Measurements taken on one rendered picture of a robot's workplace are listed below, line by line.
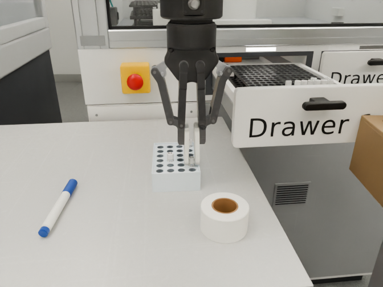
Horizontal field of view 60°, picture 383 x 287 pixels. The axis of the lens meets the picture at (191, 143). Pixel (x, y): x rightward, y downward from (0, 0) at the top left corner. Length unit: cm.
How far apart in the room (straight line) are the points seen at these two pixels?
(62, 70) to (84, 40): 363
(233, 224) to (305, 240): 84
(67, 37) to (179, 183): 391
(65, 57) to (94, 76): 356
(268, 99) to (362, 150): 20
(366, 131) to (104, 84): 62
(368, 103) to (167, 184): 39
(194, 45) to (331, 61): 56
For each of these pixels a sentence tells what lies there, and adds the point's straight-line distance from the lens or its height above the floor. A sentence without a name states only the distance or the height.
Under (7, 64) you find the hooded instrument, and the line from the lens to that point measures 137.
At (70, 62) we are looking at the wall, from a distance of 446.
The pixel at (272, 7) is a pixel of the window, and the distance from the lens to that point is 94.
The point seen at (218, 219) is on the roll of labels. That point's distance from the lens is 46.
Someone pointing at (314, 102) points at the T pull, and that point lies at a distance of 59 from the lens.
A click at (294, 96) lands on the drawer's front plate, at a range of 61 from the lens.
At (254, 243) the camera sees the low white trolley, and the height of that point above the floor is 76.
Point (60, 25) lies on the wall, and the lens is 441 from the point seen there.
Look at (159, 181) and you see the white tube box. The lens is 58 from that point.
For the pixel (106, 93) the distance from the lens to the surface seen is 92.
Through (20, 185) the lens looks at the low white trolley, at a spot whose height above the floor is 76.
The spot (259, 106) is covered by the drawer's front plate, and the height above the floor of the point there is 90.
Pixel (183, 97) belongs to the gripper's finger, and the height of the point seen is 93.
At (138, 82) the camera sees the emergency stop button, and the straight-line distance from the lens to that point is 82.
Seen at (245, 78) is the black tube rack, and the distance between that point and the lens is 77.
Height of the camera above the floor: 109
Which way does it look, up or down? 25 degrees down
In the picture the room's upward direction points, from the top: straight up
